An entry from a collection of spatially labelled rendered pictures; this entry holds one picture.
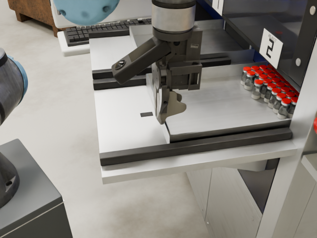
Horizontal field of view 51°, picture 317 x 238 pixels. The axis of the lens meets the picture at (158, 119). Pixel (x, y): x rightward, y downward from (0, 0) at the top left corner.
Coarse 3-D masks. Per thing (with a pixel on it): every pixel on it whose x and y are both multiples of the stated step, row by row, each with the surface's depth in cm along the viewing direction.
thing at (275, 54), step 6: (264, 30) 75; (264, 36) 75; (270, 36) 73; (264, 42) 75; (270, 42) 73; (276, 42) 70; (264, 48) 76; (276, 48) 71; (264, 54) 76; (270, 54) 73; (276, 54) 71; (270, 60) 74; (276, 60) 71; (276, 66) 72
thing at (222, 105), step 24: (216, 72) 90; (240, 72) 91; (192, 96) 83; (216, 96) 83; (240, 96) 83; (168, 120) 75; (192, 120) 75; (216, 120) 75; (240, 120) 75; (264, 120) 75; (288, 120) 70
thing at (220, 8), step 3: (213, 0) 103; (216, 0) 101; (219, 0) 98; (222, 0) 96; (213, 3) 104; (216, 3) 101; (219, 3) 99; (222, 3) 97; (213, 6) 104; (216, 6) 102; (219, 6) 99; (222, 6) 97; (216, 9) 102; (219, 9) 99; (222, 9) 97; (219, 12) 100
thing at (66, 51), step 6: (96, 24) 145; (60, 36) 133; (60, 42) 128; (66, 42) 128; (66, 48) 124; (72, 48) 124; (78, 48) 124; (84, 48) 125; (66, 54) 123; (72, 54) 124; (78, 54) 125
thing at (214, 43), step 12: (204, 24) 117; (216, 24) 118; (132, 36) 107; (144, 36) 113; (204, 36) 113; (216, 36) 113; (228, 36) 113; (204, 48) 106; (216, 48) 106; (228, 48) 106; (240, 48) 106; (240, 60) 99
